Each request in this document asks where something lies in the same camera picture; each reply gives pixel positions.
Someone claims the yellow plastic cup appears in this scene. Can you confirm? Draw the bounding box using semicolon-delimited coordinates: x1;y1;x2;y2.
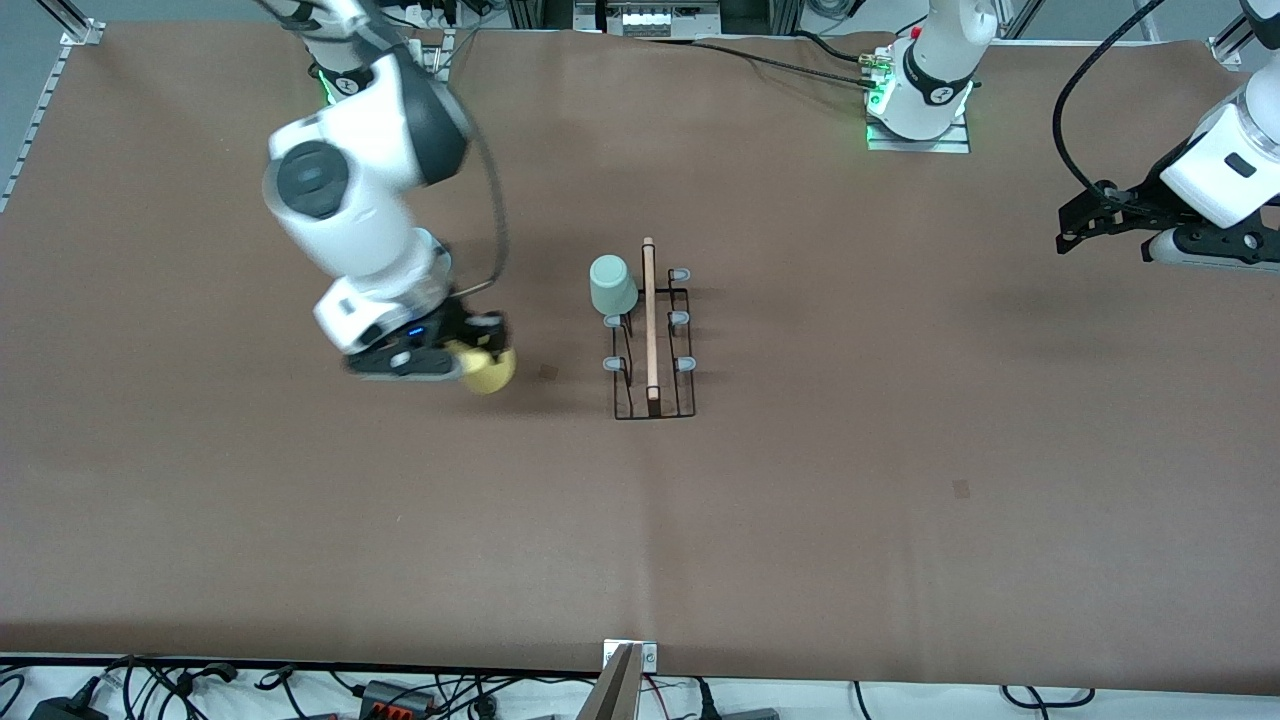
445;340;518;396

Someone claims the pale green plastic cup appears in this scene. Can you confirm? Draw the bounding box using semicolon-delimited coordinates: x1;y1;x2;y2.
588;254;641;317

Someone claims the black wire cup holder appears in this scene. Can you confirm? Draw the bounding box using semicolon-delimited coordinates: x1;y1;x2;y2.
602;237;698;421

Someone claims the large paper table cover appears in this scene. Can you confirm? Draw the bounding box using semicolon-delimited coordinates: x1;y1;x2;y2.
0;22;1280;691

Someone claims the white power strip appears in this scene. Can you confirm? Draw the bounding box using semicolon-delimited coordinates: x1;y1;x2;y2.
400;0;471;31

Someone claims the grey electronics control box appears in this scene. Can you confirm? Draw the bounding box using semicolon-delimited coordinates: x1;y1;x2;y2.
575;0;723;41

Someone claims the black orange connector box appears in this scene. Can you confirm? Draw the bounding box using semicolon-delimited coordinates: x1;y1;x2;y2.
358;680;438;717

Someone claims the black power adapter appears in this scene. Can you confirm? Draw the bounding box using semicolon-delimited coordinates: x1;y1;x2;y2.
28;695;109;720

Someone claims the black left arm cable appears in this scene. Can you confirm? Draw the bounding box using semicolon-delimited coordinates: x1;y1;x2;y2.
1050;0;1171;196

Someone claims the aluminium frame rail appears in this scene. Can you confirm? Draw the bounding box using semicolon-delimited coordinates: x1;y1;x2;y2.
0;0;104;214
1208;0;1280;69

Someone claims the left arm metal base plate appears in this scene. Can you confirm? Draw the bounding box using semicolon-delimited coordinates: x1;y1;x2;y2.
866;112;972;154

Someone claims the black table edge cable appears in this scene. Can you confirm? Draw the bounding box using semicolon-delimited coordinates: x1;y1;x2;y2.
640;30;881;93

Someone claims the small metal stand bracket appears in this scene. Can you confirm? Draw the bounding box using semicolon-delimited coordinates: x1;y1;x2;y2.
603;640;659;673

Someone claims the tan camera stand post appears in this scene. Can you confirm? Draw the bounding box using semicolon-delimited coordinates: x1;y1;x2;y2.
575;640;643;720

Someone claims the black looped floor cable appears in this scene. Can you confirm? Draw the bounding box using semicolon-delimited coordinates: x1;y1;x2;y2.
1000;684;1097;713

